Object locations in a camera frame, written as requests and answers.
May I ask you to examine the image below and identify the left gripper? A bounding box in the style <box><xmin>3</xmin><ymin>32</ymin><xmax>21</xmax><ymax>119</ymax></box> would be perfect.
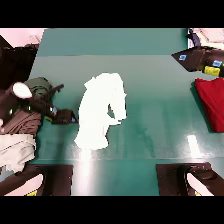
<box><xmin>50</xmin><ymin>108</ymin><xmax>80</xmax><ymax>125</ymax></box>

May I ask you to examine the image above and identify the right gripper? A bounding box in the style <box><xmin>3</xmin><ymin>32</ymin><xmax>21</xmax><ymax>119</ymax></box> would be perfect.
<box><xmin>170</xmin><ymin>46</ymin><xmax>202</xmax><ymax>73</ymax></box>

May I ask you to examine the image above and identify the white garment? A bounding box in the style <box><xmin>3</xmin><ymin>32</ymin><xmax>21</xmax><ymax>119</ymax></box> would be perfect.
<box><xmin>73</xmin><ymin>72</ymin><xmax>129</xmax><ymax>151</ymax></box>

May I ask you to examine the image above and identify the dark green garment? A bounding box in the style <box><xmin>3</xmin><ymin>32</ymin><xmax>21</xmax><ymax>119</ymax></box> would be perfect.
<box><xmin>23</xmin><ymin>76</ymin><xmax>54</xmax><ymax>98</ymax></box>

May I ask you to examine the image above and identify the brown garment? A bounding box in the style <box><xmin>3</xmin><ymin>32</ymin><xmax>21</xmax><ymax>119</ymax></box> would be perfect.
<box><xmin>2</xmin><ymin>109</ymin><xmax>43</xmax><ymax>136</ymax></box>

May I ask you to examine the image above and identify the red garment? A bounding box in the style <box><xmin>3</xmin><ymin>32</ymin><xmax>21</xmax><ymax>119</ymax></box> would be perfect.
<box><xmin>194</xmin><ymin>77</ymin><xmax>224</xmax><ymax>134</ymax></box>

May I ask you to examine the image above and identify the light grey garment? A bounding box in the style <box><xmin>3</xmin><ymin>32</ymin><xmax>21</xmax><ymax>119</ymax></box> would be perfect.
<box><xmin>0</xmin><ymin>132</ymin><xmax>37</xmax><ymax>173</ymax></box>

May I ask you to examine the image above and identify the black garment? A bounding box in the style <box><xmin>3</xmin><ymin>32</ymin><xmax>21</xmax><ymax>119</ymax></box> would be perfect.
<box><xmin>0</xmin><ymin>35</ymin><xmax>40</xmax><ymax>91</ymax></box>

